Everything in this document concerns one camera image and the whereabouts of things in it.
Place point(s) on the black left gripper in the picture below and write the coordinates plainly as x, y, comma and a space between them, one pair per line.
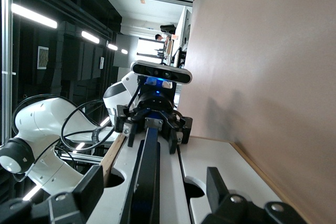
156, 103

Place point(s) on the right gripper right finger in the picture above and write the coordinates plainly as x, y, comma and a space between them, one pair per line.
223, 208

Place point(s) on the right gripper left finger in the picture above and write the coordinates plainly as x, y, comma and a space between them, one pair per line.
86, 190

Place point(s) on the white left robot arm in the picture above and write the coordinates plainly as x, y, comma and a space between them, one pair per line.
39, 119

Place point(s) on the white board with holes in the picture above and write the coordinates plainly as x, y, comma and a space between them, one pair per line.
113, 153

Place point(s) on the ceiling light strip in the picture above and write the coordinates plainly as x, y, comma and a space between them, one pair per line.
90, 37
124, 51
34, 15
113, 47

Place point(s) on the seated person white shirt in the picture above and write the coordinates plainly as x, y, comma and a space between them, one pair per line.
164, 36

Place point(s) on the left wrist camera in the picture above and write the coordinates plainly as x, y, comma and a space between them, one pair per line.
147, 69

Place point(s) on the small white wall sign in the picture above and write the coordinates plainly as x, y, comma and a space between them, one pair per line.
102, 62

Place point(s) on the framed patterned wall panel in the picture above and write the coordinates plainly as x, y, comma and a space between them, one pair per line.
43, 57

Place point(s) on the aluminium profile cell frame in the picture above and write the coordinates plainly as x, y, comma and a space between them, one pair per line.
6, 51

